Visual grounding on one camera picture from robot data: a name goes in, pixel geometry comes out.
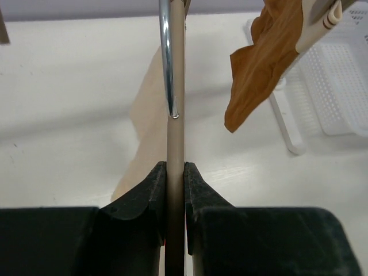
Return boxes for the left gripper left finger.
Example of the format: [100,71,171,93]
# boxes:
[1,162,166,275]

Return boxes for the beige hanger with brown garment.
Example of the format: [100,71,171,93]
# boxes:
[296,0,356,54]

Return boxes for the beige clip hanger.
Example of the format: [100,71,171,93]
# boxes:
[159,1,189,275]

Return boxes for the white and silver clothes rack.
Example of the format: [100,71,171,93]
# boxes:
[269,78,306,155]

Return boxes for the brown underwear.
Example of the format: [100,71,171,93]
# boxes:
[224,0,303,133]

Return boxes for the beige underwear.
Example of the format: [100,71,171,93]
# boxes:
[111,48,167,201]

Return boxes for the white perforated plastic basket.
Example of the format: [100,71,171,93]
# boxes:
[243,7,368,144]

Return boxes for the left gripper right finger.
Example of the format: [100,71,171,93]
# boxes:
[184,162,362,275]

